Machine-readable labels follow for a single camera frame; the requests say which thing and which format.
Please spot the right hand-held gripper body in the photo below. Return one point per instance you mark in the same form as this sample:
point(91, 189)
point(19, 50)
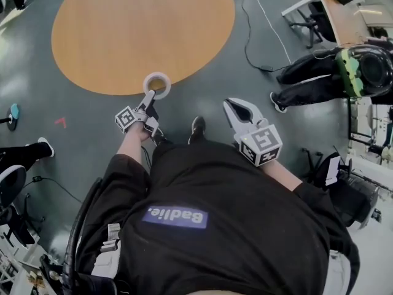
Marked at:
point(261, 143)

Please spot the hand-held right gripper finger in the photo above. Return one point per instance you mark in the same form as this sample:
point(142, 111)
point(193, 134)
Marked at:
point(253, 107)
point(231, 120)

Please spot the black corrugated conduit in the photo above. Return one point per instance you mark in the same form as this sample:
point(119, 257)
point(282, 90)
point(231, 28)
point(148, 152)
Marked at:
point(75, 226)

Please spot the teal pad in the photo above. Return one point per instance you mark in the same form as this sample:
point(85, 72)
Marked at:
point(14, 110)

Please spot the round wooden table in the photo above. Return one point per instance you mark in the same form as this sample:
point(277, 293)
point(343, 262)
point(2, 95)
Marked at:
point(142, 35)

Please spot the person's left forearm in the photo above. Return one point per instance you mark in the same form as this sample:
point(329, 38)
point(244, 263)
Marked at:
point(127, 149)

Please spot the white tape roll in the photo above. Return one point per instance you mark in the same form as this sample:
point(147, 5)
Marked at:
point(147, 83)

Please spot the person's black shirt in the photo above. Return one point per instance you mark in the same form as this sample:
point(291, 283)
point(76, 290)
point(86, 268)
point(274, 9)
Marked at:
point(215, 195)

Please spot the person's black shoe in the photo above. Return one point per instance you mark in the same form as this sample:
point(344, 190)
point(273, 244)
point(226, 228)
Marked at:
point(196, 129)

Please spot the person's left hand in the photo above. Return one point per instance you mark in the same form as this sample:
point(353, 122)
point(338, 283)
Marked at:
point(141, 133)

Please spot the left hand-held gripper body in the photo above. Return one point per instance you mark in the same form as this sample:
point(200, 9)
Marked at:
point(125, 118)

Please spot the white shell office chair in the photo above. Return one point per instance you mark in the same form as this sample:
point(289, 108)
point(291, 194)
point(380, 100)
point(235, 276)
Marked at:
point(12, 180)

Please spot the black chair with card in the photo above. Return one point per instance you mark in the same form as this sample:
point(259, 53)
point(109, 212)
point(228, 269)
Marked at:
point(353, 195)

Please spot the black stand with round base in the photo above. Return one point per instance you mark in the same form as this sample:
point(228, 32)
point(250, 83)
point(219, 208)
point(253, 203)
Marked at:
point(12, 124)

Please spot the wooden desk with white legs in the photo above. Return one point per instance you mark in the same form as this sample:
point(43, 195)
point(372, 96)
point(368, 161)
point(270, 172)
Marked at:
point(340, 14)

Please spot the white card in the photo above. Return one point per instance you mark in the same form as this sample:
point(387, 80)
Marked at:
point(333, 171)

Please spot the person's right forearm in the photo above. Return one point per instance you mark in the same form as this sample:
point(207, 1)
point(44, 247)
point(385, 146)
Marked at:
point(282, 175)

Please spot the black office chair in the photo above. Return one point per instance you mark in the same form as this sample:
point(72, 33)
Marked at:
point(313, 23)

